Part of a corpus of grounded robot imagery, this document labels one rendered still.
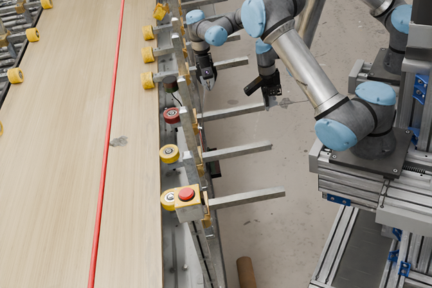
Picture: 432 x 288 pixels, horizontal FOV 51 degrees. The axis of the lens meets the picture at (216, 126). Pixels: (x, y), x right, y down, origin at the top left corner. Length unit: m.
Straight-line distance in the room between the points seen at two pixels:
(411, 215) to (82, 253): 1.06
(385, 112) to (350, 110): 0.12
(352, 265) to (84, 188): 1.25
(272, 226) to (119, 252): 1.27
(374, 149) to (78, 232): 1.04
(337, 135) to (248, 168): 1.70
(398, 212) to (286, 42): 0.63
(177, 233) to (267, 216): 0.90
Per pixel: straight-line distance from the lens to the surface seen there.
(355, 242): 2.36
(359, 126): 1.38
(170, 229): 1.97
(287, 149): 3.10
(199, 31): 1.79
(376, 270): 2.29
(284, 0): 1.42
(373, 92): 1.44
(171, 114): 2.05
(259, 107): 2.07
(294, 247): 2.59
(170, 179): 2.16
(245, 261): 2.47
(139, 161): 1.87
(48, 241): 1.75
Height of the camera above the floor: 2.13
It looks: 39 degrees down
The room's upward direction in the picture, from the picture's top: 11 degrees counter-clockwise
